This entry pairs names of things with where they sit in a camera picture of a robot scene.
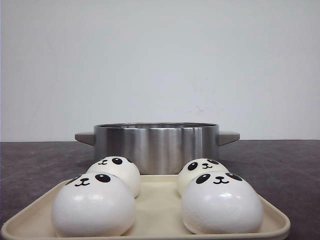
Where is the panda bun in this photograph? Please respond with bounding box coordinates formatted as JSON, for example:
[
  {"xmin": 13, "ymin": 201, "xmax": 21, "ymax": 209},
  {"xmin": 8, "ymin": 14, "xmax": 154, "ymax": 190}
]
[
  {"xmin": 86, "ymin": 156, "xmax": 141, "ymax": 198},
  {"xmin": 181, "ymin": 171, "xmax": 264, "ymax": 235},
  {"xmin": 51, "ymin": 172, "xmax": 136, "ymax": 237},
  {"xmin": 176, "ymin": 158, "xmax": 229, "ymax": 196}
]

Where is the stainless steel steamer pot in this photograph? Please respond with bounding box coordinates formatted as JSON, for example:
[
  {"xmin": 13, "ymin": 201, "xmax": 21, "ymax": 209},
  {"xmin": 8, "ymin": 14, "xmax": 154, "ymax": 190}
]
[{"xmin": 74, "ymin": 122, "xmax": 240, "ymax": 175}]

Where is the cream rectangular tray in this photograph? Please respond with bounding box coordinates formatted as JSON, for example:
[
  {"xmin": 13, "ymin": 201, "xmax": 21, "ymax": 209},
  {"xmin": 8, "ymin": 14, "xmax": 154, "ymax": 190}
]
[{"xmin": 1, "ymin": 175, "xmax": 291, "ymax": 240}]

